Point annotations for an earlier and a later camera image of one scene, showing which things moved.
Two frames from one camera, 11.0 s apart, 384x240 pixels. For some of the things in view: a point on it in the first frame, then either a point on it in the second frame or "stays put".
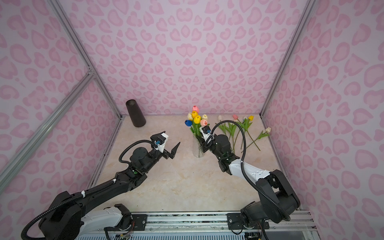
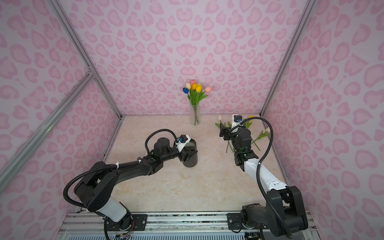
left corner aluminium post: (58, 9) stays put
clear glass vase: (197, 150) → (195, 114)
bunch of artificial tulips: (231, 129) stays put
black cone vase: (137, 117) → (191, 146)
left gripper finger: (174, 151) → (189, 154)
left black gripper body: (156, 156) → (181, 155)
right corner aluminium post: (306, 15) stays put
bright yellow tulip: (196, 126) → (199, 87)
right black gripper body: (211, 147) → (234, 137)
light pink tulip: (203, 122) → (208, 89)
